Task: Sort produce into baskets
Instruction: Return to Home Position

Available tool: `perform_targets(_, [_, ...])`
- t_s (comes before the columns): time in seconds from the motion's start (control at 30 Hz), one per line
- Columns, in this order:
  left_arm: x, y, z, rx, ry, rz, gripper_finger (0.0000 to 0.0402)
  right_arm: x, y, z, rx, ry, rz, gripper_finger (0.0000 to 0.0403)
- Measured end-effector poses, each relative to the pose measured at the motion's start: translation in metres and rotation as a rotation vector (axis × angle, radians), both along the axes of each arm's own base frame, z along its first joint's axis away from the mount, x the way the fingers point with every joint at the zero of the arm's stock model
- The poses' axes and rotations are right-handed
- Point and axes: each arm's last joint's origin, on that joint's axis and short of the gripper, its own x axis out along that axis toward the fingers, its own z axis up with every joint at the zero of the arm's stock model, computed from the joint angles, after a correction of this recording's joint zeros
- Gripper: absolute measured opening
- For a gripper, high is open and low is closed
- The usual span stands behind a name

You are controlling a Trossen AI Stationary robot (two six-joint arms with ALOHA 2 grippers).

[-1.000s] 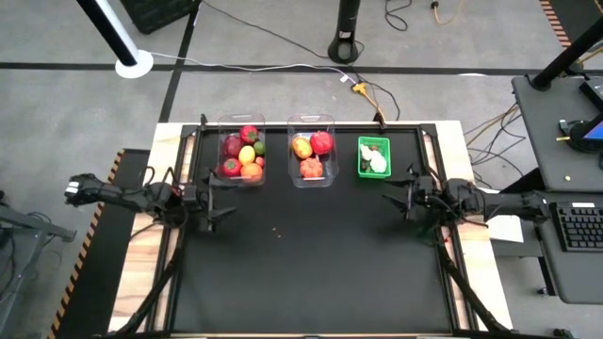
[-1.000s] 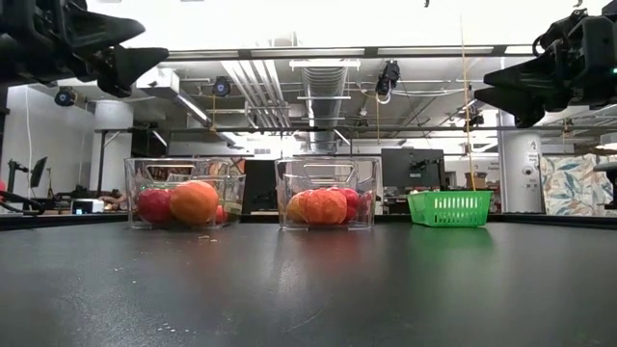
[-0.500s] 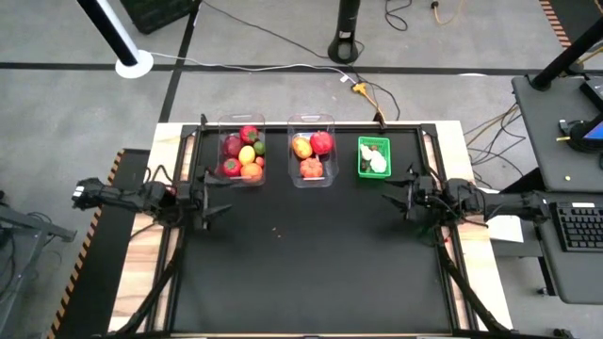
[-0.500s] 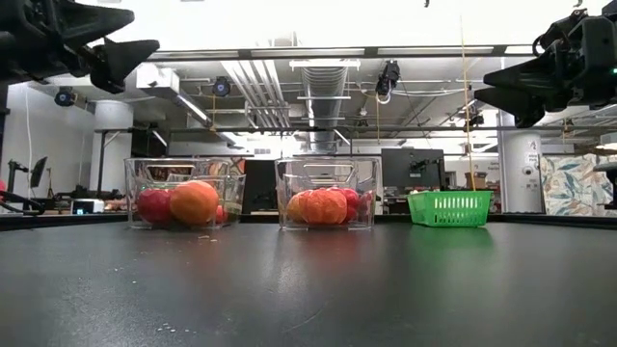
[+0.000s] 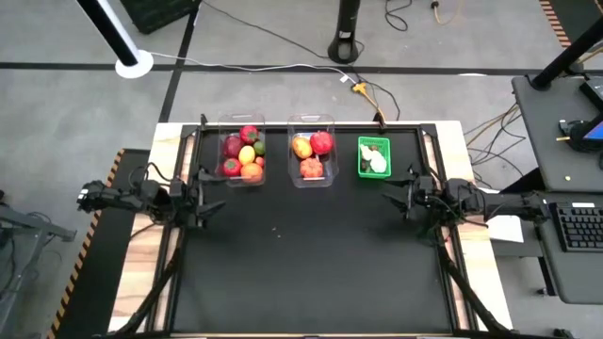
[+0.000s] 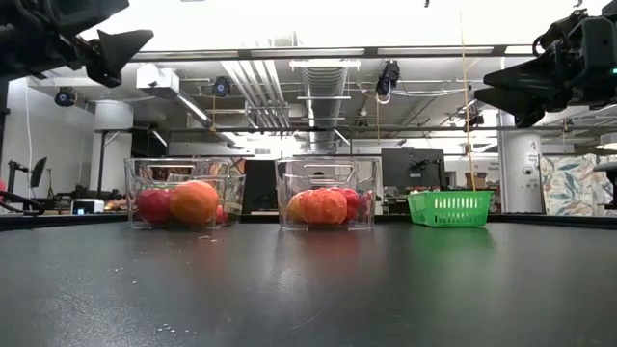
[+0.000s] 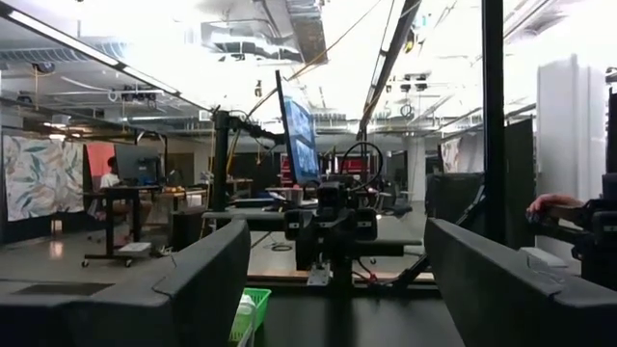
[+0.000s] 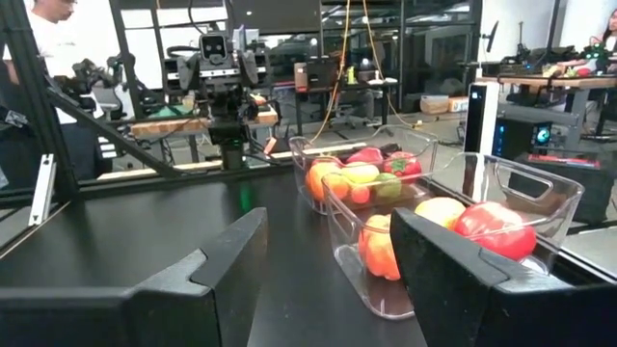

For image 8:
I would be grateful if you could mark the wooden background table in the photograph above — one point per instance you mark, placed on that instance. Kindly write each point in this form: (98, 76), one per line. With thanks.
(159, 126)

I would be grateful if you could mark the black background robot arm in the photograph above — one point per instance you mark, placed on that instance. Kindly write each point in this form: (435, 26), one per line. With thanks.
(87, 74)

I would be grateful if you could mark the red toy bell pepper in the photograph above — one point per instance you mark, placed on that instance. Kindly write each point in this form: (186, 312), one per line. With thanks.
(496, 231)

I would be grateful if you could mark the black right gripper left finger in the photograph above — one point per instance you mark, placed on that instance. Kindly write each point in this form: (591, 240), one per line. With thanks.
(144, 318)

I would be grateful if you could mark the black monitor on arm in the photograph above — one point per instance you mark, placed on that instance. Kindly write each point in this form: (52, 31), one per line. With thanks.
(491, 36)

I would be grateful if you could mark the black case red stripe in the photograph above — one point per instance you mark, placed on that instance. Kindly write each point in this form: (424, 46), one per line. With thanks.
(578, 188)

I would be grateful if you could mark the black computer case blue light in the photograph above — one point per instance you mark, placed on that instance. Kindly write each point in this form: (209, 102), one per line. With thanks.
(520, 137)

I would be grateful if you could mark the orange toy pumpkin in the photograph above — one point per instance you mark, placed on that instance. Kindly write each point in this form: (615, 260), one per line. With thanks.
(378, 250)

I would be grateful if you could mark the small orange toy tomato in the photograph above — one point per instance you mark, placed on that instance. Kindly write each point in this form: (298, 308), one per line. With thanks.
(360, 194)

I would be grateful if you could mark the silver metal bracket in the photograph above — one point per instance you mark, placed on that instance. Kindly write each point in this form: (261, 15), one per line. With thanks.
(42, 190)

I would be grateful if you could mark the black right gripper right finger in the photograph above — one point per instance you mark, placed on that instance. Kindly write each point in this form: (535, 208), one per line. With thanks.
(482, 308)

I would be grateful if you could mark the small red tag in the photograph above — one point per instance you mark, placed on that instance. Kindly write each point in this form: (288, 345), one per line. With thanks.
(270, 145)

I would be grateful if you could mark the yellow orange toy potato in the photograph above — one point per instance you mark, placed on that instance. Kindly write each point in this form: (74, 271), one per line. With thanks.
(438, 211)

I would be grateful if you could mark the orange toy orange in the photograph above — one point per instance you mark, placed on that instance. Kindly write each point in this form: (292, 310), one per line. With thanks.
(318, 180)

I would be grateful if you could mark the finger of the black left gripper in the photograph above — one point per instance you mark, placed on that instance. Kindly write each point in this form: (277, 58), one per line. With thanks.
(249, 68)
(188, 72)

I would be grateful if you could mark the clear plastic bin white label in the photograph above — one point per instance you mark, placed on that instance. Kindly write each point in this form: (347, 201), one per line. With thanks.
(554, 193)

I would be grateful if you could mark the red toy strawberry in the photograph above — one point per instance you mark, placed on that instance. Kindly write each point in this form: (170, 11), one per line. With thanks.
(404, 165)

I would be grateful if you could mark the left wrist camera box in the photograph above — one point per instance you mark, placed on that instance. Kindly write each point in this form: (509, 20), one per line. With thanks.
(213, 48)

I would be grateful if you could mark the green toy lime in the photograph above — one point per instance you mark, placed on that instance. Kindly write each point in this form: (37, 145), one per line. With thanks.
(388, 185)

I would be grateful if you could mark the cardboard box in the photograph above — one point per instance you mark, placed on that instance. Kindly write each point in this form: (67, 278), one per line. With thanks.
(458, 103)
(434, 104)

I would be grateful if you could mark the black background desk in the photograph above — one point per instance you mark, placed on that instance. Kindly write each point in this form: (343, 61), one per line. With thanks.
(337, 87)

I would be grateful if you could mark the small brown box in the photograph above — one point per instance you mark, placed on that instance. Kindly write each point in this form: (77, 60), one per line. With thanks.
(301, 77)

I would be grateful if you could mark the yellow toy banana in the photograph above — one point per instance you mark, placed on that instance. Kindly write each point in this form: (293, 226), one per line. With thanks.
(360, 172)

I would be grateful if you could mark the person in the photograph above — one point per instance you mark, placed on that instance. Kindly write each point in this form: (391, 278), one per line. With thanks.
(53, 43)
(611, 34)

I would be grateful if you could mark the grey office chair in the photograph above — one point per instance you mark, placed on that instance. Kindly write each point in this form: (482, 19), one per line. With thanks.
(352, 103)

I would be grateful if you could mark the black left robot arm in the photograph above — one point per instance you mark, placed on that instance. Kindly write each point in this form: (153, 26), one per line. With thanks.
(230, 132)

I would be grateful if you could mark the wooden top desk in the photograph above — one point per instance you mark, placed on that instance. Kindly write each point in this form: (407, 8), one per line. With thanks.
(530, 82)

